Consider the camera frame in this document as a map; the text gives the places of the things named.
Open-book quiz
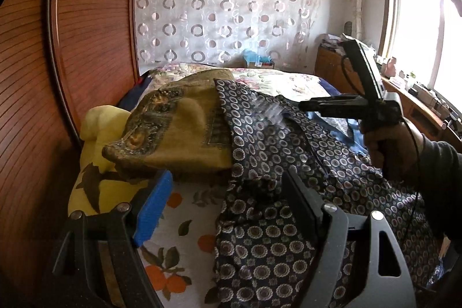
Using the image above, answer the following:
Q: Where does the navy patterned satin garment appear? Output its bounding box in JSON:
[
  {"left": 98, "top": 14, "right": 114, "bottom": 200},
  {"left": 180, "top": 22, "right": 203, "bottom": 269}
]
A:
[{"left": 215, "top": 80, "right": 439, "bottom": 307}]

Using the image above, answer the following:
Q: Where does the dark sleeved right forearm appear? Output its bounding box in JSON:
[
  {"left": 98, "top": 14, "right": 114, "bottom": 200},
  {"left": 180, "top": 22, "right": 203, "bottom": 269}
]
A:
[{"left": 393, "top": 136, "right": 462, "bottom": 291}]

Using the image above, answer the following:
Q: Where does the person right hand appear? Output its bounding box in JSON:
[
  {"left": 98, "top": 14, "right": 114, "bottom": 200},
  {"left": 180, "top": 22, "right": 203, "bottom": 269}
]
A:
[{"left": 360, "top": 119, "right": 424, "bottom": 181}]

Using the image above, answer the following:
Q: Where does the pink figurine on cabinet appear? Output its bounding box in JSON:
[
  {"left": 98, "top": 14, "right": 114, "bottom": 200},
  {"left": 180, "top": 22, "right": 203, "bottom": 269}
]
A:
[{"left": 381, "top": 57, "right": 396, "bottom": 78}]

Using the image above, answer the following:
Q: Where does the long wooden side cabinet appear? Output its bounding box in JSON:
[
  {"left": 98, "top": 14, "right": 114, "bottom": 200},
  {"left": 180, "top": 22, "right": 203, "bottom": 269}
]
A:
[{"left": 314, "top": 45, "right": 462, "bottom": 150}]

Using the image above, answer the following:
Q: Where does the yellow plush toy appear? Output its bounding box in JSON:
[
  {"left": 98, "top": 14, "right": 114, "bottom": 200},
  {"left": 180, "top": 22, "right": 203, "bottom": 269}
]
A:
[{"left": 67, "top": 105, "right": 149, "bottom": 216}]

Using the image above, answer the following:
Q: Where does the stack of papers and boxes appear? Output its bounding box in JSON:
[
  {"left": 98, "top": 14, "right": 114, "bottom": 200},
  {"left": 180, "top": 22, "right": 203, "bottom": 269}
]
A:
[{"left": 319, "top": 33, "right": 344, "bottom": 54}]

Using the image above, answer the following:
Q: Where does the floral quilt on bed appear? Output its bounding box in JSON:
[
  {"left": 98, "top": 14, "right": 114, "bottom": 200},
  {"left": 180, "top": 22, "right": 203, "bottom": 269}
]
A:
[{"left": 143, "top": 63, "right": 340, "bottom": 102}]

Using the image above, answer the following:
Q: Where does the orange print bed sheet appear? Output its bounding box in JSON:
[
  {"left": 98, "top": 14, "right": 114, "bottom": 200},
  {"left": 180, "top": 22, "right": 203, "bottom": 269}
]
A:
[{"left": 139, "top": 183, "right": 226, "bottom": 307}]

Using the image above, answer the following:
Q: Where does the blue tissue box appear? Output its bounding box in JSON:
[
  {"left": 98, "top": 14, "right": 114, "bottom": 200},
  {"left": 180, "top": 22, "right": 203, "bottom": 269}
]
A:
[{"left": 242, "top": 49, "right": 274, "bottom": 69}]

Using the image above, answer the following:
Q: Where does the olive gold patterned pillow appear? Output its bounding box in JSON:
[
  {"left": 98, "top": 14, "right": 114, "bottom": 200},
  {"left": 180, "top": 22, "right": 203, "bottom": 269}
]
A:
[{"left": 102, "top": 69, "right": 233, "bottom": 174}]

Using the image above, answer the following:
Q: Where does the wooden louvered wardrobe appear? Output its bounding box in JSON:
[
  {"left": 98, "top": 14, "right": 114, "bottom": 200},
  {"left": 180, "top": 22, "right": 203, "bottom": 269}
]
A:
[{"left": 1, "top": 0, "right": 139, "bottom": 299}]

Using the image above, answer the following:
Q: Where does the window with wooden frame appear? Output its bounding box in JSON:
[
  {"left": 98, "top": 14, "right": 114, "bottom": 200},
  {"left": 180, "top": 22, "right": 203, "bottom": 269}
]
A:
[{"left": 381, "top": 0, "right": 461, "bottom": 113}]

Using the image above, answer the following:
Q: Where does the circle patterned wall curtain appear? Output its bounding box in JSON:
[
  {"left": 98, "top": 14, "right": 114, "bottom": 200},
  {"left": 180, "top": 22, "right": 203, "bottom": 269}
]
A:
[{"left": 134, "top": 0, "right": 320, "bottom": 70}]

